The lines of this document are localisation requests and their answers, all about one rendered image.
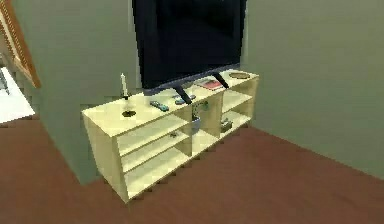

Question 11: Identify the black television set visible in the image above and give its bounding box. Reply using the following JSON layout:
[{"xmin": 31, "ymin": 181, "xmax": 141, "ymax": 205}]
[{"xmin": 131, "ymin": 0, "xmax": 248, "ymax": 106}]

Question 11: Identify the brown round plate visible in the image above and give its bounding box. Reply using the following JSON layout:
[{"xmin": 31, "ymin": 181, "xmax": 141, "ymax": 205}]
[{"xmin": 228, "ymin": 71, "xmax": 251, "ymax": 80}]

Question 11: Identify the pale yellow shelf unit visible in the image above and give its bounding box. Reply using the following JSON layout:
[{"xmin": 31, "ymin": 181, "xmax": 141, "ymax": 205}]
[{"xmin": 81, "ymin": 69, "xmax": 260, "ymax": 204}]

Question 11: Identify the white candle on black holder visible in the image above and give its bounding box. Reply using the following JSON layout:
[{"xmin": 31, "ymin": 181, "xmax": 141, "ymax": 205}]
[{"xmin": 120, "ymin": 72, "xmax": 130, "ymax": 101}]

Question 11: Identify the green plant in grey pot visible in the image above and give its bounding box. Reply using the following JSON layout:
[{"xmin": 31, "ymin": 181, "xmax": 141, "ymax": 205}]
[{"xmin": 190, "ymin": 100, "xmax": 210, "ymax": 135}]

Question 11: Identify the blue grey remote control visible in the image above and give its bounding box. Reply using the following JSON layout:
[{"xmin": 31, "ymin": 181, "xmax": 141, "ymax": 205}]
[{"xmin": 171, "ymin": 94, "xmax": 197, "ymax": 106}]

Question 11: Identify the red book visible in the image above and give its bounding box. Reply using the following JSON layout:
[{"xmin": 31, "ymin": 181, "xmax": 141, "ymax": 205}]
[{"xmin": 196, "ymin": 79, "xmax": 224, "ymax": 91}]

